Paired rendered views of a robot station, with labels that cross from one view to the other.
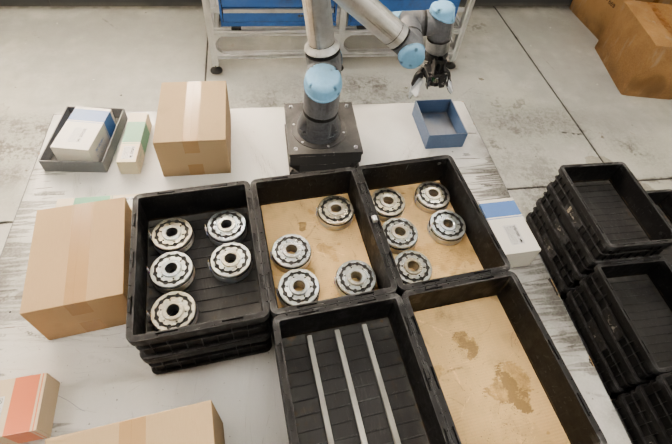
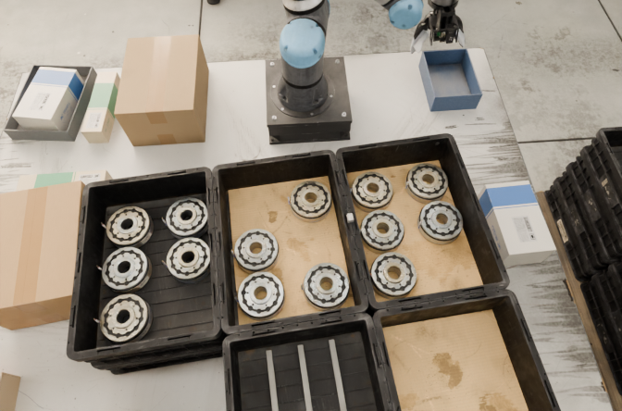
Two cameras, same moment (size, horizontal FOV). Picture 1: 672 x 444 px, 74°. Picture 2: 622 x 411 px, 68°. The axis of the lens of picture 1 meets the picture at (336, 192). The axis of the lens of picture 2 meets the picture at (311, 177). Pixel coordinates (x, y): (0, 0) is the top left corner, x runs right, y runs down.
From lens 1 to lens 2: 0.26 m
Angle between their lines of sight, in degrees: 11
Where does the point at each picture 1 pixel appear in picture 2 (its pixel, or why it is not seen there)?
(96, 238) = (49, 230)
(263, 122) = (244, 79)
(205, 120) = (172, 85)
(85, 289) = (35, 289)
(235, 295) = (192, 298)
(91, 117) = (55, 80)
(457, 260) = (449, 263)
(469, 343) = (452, 367)
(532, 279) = (543, 280)
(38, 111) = (31, 52)
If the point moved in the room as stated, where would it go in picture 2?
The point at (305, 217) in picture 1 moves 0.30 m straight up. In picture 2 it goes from (277, 205) to (266, 136)
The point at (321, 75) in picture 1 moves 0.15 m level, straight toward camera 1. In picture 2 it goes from (299, 34) to (292, 78)
